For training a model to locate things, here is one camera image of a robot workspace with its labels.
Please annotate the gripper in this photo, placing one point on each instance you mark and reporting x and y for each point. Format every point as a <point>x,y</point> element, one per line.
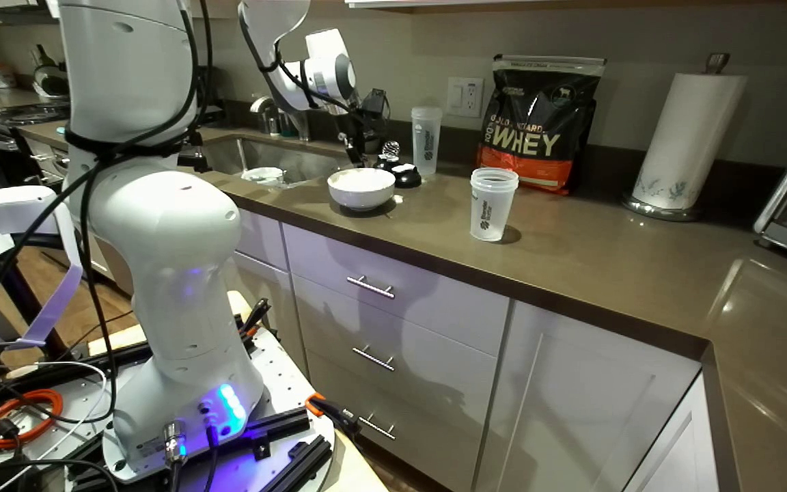
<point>358,125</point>

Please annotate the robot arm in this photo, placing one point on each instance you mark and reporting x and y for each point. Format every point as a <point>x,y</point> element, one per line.
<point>161,225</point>

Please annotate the silver spring ball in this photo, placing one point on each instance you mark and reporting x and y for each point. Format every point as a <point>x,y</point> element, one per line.
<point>391,148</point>

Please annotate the black shaker lid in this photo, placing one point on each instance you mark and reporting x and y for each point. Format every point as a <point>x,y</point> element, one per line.
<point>385,163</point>

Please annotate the white bowl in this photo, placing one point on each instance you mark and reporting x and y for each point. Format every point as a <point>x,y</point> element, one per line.
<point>361,188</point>

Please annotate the black lid with white cap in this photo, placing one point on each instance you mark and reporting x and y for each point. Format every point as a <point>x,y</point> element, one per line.
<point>407,176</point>

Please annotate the steel sink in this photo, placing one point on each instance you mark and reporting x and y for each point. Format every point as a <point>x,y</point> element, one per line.
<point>298,162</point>

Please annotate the clear drinking glass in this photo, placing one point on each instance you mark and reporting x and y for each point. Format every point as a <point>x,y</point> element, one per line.
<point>300,125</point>

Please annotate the tall clear shaker bottle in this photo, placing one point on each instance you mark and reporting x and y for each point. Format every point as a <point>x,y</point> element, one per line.
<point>426,140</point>

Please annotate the white dish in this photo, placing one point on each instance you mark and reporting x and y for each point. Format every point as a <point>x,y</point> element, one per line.
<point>263,175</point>

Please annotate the silver tap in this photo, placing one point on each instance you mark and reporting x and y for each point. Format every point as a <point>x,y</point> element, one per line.
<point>265,109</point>

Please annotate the small white drawer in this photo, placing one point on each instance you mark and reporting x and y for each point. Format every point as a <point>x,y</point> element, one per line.
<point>262,239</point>

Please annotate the clear shaker cup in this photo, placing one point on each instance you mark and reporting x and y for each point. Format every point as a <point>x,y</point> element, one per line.
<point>492,205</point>

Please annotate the black protein powder bag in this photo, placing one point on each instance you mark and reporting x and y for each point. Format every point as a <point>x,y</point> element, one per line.
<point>537,130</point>

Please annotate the narrow white cabinet door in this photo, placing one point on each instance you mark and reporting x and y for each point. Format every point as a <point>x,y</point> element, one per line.
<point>270,307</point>

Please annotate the orange and black clamp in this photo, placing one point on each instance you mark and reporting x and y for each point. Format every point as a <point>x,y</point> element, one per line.
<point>328,410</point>

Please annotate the dark kettle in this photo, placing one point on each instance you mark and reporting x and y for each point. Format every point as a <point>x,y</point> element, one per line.
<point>48,75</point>

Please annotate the paper towel roll on holder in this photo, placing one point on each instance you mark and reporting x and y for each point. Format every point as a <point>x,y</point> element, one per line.
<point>687,137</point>

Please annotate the black stove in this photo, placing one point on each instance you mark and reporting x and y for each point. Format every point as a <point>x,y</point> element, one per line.
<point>4,130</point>

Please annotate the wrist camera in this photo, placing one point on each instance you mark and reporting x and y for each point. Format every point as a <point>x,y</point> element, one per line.
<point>376,104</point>

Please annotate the white wall socket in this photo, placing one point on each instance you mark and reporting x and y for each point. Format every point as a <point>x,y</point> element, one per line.
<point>465,96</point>

